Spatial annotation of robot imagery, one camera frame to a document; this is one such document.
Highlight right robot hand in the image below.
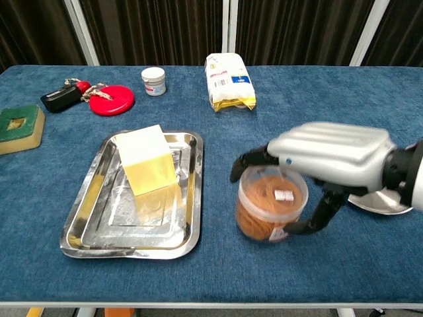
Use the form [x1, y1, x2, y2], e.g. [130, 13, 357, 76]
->
[230, 121, 397, 235]

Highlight clear tub of rubber bands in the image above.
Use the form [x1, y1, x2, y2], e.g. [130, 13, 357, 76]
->
[235, 164, 309, 244]

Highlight yellow foam cube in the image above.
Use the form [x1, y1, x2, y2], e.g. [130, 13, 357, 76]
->
[116, 124, 178, 197]

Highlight round metal plate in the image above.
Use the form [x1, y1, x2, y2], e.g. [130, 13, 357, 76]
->
[346, 190, 414, 215]

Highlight white yellow paper bag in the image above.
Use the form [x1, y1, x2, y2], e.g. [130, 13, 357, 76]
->
[205, 52, 257, 113]

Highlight dark pleated curtain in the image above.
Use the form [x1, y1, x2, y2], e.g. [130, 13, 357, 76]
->
[79, 0, 229, 66]
[0, 0, 87, 72]
[235, 0, 376, 66]
[362, 0, 423, 67]

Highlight blue table cloth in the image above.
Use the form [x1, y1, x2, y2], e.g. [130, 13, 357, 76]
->
[0, 65, 423, 303]

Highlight small white jar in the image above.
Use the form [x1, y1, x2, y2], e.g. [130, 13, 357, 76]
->
[141, 67, 167, 97]

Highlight red round disc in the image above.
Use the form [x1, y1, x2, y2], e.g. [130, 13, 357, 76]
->
[89, 85, 135, 117]

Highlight rectangular steel tray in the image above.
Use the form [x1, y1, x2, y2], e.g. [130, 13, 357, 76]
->
[59, 130, 204, 261]

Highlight orange block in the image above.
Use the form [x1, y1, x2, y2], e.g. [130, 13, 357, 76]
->
[104, 308, 136, 317]

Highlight black car key fob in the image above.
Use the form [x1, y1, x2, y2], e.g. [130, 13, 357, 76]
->
[40, 85, 83, 113]

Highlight green yellow sponge block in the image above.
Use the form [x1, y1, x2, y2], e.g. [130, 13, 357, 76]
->
[0, 104, 46, 156]

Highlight white frame post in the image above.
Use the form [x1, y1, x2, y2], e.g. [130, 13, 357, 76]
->
[221, 0, 239, 66]
[349, 0, 393, 67]
[63, 0, 100, 66]

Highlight braided key chain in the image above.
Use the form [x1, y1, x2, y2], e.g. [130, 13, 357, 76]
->
[81, 84, 114, 102]

